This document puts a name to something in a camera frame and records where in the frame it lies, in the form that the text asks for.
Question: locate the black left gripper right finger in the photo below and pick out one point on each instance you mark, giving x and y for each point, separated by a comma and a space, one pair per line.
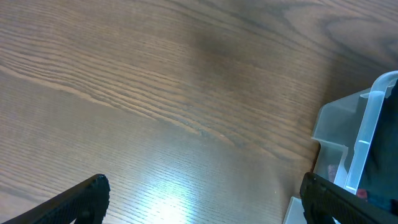
326, 203

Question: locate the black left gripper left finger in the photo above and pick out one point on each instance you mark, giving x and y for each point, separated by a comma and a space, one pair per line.
86, 202

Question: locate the black garment in bin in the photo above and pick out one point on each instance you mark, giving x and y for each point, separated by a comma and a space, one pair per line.
379, 179

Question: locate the clear plastic storage bin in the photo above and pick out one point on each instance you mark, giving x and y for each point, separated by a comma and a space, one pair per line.
345, 129

